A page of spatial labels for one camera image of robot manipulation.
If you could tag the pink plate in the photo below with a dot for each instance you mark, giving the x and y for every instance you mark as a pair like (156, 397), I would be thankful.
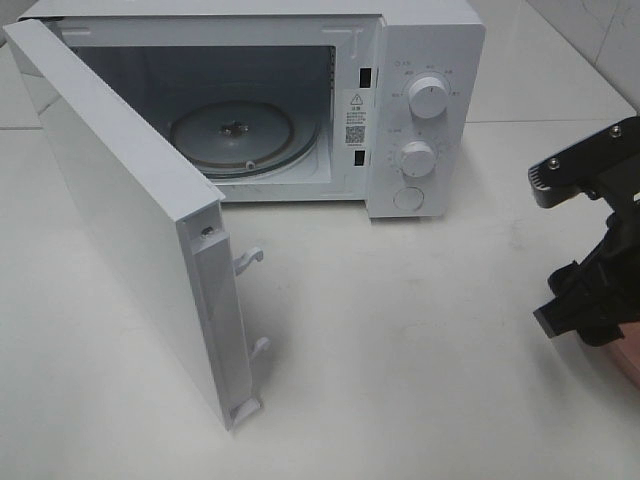
(627, 351)

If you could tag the white round door button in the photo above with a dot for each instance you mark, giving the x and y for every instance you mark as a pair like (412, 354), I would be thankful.
(409, 199)

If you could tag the white microwave knob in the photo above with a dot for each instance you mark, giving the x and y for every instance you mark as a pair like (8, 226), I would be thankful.
(428, 97)
(417, 159)

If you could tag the white microwave door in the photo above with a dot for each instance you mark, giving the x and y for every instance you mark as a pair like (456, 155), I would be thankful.
(154, 216)

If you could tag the glass microwave turntable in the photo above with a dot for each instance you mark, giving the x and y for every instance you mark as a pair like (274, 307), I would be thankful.
(241, 138)

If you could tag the white microwave oven body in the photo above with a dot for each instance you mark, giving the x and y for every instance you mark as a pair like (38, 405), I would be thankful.
(348, 63)

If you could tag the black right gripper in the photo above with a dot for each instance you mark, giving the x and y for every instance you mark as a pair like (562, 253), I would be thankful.
(608, 280)

